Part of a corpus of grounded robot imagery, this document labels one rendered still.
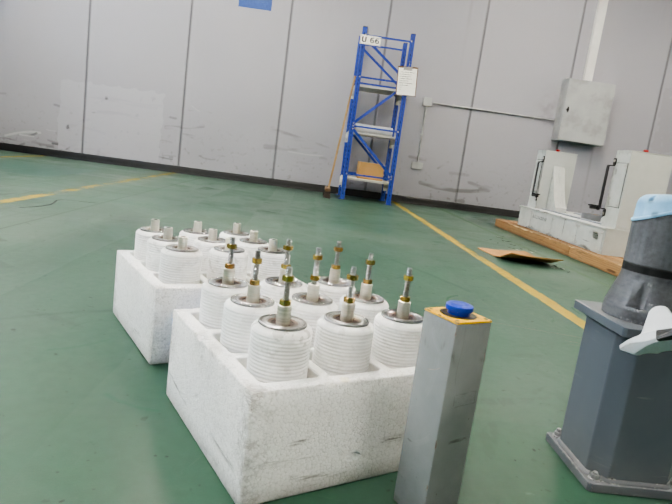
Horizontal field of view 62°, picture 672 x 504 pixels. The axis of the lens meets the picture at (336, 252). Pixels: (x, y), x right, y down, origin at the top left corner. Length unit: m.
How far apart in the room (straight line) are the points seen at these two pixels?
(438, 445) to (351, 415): 0.15
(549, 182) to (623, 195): 1.40
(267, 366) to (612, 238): 3.62
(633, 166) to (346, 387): 3.59
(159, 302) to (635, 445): 0.97
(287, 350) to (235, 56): 6.74
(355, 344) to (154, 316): 0.55
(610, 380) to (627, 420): 0.07
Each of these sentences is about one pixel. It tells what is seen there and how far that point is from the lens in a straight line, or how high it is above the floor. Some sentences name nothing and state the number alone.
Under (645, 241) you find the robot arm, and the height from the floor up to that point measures 0.44.
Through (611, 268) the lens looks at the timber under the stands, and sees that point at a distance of 3.97.
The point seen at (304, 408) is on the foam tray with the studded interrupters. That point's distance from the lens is 0.87.
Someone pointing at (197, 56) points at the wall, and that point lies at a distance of 7.54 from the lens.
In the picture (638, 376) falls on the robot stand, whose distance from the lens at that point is 1.11.
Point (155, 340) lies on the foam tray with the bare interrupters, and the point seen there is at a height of 0.06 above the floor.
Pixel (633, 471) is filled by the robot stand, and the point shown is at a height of 0.04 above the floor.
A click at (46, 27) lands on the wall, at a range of 8.12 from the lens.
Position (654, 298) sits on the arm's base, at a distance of 1.11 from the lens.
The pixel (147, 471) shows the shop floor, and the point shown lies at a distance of 0.98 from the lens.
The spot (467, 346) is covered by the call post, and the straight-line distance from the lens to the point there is 0.83.
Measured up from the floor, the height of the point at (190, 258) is 0.24.
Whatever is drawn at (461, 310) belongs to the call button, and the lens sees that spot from 0.82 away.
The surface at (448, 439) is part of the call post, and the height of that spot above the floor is 0.14.
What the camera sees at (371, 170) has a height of 0.37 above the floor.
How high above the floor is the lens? 0.52
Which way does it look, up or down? 10 degrees down
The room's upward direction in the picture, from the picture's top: 8 degrees clockwise
